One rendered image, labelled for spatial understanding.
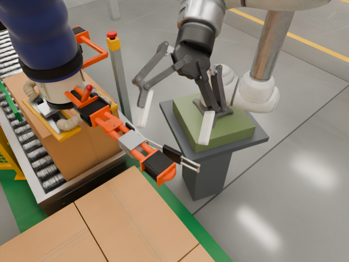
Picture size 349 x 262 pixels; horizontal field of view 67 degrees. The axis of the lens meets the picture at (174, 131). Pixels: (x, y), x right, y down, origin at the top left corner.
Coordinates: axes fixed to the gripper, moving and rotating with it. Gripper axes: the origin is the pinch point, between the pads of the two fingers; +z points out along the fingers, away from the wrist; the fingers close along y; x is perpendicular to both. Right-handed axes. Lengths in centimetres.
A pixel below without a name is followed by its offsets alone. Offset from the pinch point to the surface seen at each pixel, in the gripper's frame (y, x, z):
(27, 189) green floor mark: 25, -195, 56
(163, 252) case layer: -42, -71, 50
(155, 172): -8.9, -26.1, 10.5
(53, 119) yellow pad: 21, -73, 1
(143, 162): -6.0, -29.9, 8.5
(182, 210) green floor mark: -82, -132, 42
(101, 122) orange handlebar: 6.0, -49.0, -1.0
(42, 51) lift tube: 30, -53, -20
